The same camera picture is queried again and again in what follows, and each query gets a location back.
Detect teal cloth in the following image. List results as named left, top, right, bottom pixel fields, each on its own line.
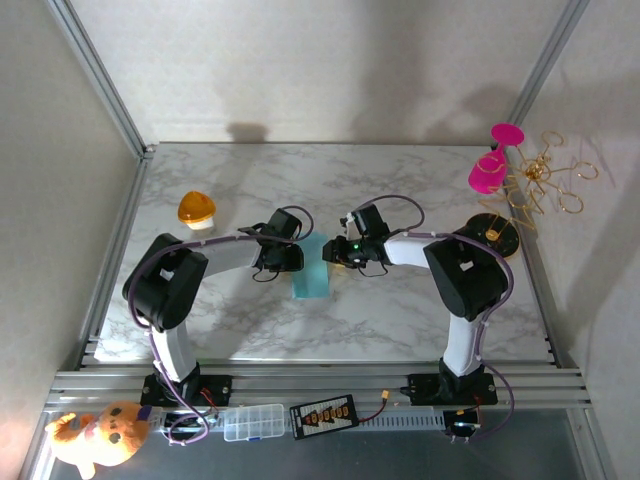
left=290, top=234, right=331, bottom=301

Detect orange mushroom toy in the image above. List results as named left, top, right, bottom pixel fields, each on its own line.
left=177, top=190, right=218, bottom=231

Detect pink plastic wine glass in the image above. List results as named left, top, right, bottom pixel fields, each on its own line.
left=467, top=123, right=526, bottom=196

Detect black charging board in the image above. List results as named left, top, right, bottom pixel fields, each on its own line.
left=288, top=394, right=360, bottom=441

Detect clear plastic organizer box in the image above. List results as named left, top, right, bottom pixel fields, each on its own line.
left=222, top=403, right=286, bottom=443

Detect small black electronics box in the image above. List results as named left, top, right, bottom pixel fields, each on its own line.
left=442, top=408, right=484, bottom=441

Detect orange plush toy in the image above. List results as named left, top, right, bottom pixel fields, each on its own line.
left=44, top=400, right=153, bottom=480

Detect aluminium frame rails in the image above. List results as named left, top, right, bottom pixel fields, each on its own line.
left=44, top=367, right=594, bottom=416

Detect gold wire rack black base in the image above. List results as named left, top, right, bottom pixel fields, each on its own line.
left=462, top=130, right=600, bottom=261

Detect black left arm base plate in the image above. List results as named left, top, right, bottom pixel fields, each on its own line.
left=140, top=373, right=234, bottom=407

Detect red wire yellow connector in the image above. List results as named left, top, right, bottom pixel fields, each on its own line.
left=352, top=389, right=392, bottom=426

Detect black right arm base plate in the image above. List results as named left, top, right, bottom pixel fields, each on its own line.
left=407, top=372, right=498, bottom=406

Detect aluminium side rail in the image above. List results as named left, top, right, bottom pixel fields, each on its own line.
left=74, top=149, right=151, bottom=371
left=519, top=249, right=569, bottom=370

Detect grey slotted cable duct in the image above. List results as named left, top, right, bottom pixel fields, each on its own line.
left=357, top=405, right=447, bottom=434

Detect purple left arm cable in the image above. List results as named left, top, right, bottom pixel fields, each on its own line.
left=127, top=204, right=315, bottom=447

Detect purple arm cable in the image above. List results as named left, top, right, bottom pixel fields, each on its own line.
left=355, top=194, right=516, bottom=442
left=127, top=204, right=315, bottom=447

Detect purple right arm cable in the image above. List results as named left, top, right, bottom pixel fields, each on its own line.
left=355, top=194, right=516, bottom=442

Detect aluminium frame post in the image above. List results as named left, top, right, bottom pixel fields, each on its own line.
left=43, top=0, right=159, bottom=160
left=507, top=0, right=592, bottom=134

